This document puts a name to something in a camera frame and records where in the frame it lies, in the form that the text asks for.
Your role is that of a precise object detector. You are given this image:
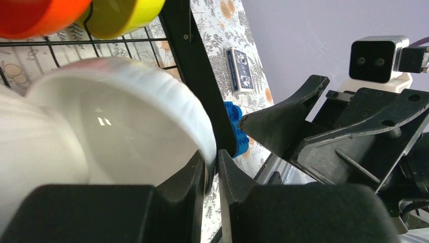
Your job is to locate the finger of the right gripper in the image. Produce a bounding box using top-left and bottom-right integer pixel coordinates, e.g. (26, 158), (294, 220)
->
(238, 74), (330, 160)

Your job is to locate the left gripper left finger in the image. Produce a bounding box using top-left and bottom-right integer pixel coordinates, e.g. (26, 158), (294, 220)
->
(1, 152), (205, 242)

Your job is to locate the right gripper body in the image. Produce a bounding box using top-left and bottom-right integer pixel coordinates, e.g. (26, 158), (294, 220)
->
(291, 87), (429, 215)

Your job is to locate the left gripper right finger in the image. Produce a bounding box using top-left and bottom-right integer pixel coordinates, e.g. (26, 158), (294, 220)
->
(218, 150), (400, 242)

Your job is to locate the white ribbed bowl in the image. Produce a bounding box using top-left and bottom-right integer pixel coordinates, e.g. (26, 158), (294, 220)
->
(1, 86), (89, 231)
(25, 57), (217, 188)

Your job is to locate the blue toy truck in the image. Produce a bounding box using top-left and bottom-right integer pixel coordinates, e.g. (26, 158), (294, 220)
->
(224, 101), (249, 158)

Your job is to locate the blue playing card box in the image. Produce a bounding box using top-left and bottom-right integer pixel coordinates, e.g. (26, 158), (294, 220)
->
(225, 48), (254, 93)

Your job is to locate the lime green bowl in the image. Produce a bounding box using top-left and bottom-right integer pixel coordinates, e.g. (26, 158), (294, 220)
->
(76, 0), (165, 39)

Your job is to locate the right orange bowl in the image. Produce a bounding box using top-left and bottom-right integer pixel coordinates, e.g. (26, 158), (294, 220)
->
(1, 0), (91, 39)

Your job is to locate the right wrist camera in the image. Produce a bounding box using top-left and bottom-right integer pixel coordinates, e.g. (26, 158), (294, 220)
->
(339, 35), (428, 93)

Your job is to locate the black wire dish rack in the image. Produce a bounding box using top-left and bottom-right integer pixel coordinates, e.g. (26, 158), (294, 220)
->
(1, 1), (238, 155)

